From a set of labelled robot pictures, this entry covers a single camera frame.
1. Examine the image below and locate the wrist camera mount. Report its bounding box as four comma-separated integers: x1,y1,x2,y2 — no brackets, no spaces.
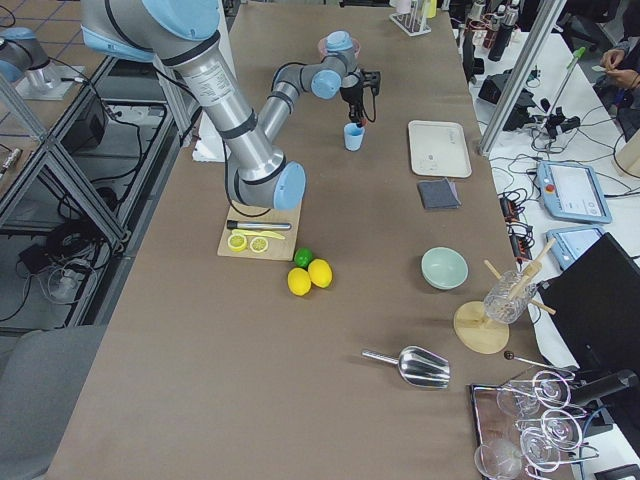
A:
361,70,381,97

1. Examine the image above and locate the pink bowl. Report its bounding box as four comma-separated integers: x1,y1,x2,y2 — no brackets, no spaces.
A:
317,36,361,58

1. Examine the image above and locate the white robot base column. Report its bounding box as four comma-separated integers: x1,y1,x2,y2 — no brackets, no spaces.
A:
192,110,227,163

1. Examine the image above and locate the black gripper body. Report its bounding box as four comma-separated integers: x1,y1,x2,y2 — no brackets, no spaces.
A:
340,74,364,113

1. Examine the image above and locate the green lime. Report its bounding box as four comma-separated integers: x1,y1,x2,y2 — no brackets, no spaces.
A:
293,247,315,269

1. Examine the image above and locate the steel ice scoop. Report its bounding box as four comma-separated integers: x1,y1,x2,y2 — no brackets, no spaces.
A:
361,346,451,389

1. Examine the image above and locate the wine glass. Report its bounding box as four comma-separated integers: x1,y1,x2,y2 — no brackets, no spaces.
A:
474,439,522,479

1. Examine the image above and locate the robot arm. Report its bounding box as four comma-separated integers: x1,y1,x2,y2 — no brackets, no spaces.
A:
1,27,72,101
81,1,361,210

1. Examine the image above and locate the black monitor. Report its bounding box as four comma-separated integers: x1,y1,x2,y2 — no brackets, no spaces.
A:
540,233,639,372

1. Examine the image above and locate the steel muddler black tip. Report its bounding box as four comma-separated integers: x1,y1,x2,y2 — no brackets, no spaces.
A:
226,220,292,231

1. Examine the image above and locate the grey folded cloth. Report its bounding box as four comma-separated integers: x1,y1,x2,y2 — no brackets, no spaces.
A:
417,178,461,210

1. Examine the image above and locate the cream rectangular tray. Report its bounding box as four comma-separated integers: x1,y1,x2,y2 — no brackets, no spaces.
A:
408,120,472,178

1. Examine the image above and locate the light blue cup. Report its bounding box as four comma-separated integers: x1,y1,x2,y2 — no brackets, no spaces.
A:
343,123,366,152

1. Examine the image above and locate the wooden glass stand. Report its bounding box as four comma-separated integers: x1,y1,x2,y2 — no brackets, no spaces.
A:
454,239,556,354

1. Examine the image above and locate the wooden cutting board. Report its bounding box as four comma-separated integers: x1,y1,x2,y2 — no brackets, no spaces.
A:
217,202,301,261

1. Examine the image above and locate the mint green bowl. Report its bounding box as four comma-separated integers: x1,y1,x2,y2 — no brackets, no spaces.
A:
421,247,469,290

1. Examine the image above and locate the white wire cup rack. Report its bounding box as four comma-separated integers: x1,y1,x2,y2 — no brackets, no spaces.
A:
389,0,431,37

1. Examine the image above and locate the aluminium frame post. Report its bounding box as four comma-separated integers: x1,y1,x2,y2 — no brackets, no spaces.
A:
478,0,566,156

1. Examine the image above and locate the yellow lemon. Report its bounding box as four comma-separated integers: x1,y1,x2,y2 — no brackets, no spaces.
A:
287,267,312,296
307,258,333,288

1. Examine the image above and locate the clear glass on stand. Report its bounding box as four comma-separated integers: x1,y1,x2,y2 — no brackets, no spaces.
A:
483,271,536,325

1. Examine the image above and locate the lemon slice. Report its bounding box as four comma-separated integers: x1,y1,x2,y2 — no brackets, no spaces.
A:
249,236,269,254
227,233,248,252

